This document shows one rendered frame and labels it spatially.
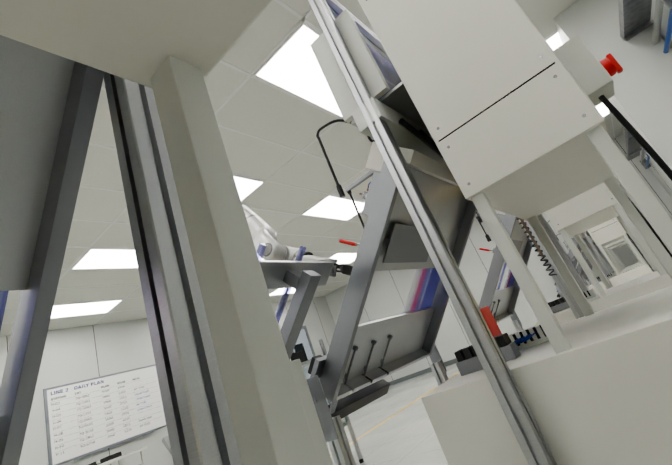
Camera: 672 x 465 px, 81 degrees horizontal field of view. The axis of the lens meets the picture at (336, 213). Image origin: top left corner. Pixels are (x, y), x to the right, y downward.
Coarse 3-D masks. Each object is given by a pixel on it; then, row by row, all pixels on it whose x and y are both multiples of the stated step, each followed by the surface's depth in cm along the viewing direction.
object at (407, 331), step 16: (384, 320) 134; (400, 320) 144; (416, 320) 156; (368, 336) 128; (384, 336) 137; (400, 336) 148; (416, 336) 161; (352, 352) 123; (368, 352) 131; (384, 352) 141; (400, 352) 153; (352, 368) 126; (368, 368) 135
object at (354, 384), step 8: (416, 352) 164; (424, 352) 166; (400, 360) 152; (408, 360) 154; (416, 360) 157; (376, 368) 139; (384, 368) 141; (392, 368) 143; (400, 368) 146; (360, 376) 130; (368, 376) 132; (376, 376) 134; (384, 376) 137; (352, 384) 124; (360, 384) 125; (368, 384) 129; (344, 392) 118
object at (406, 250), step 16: (416, 176) 123; (432, 176) 132; (432, 192) 135; (448, 192) 145; (400, 208) 121; (432, 208) 139; (448, 208) 150; (464, 208) 163; (400, 224) 116; (448, 224) 154; (384, 240) 115; (400, 240) 118; (416, 240) 127; (448, 240) 159; (384, 256) 114; (400, 256) 121; (416, 256) 130
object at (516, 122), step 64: (384, 0) 115; (448, 0) 103; (512, 0) 93; (448, 64) 101; (512, 64) 92; (576, 64) 88; (448, 128) 100; (512, 128) 90; (576, 128) 83; (512, 192) 105; (576, 192) 136; (640, 192) 76; (512, 256) 89
